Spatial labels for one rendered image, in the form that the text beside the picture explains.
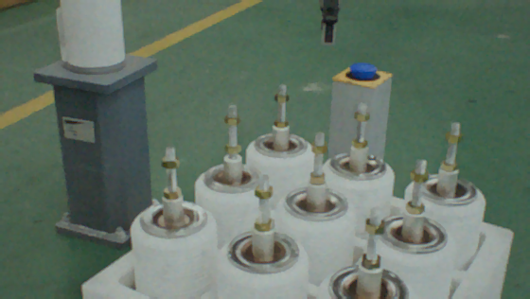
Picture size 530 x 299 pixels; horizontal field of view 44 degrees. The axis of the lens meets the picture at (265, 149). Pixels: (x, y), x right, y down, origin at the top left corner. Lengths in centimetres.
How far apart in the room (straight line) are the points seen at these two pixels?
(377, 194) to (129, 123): 45
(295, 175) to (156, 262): 26
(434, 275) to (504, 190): 72
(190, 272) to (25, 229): 58
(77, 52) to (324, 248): 53
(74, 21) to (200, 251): 48
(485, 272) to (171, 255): 37
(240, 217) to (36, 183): 69
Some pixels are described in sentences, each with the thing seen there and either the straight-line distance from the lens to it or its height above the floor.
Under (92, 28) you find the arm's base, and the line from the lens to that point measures 105.
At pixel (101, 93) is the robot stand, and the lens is 103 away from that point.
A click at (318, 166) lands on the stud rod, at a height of 30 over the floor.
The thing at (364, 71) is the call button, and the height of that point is 33.
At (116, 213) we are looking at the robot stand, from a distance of 115.
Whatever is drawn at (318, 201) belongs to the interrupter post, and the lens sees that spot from 76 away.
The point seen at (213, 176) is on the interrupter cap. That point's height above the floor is 25.
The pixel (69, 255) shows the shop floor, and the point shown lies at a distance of 117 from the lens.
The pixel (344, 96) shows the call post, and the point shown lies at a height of 29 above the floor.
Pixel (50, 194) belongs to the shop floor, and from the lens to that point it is 136.
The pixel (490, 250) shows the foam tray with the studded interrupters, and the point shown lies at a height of 18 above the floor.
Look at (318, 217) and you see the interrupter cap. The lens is 74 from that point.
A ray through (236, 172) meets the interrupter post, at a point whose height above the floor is 27.
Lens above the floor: 64
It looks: 25 degrees down
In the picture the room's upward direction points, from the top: 1 degrees clockwise
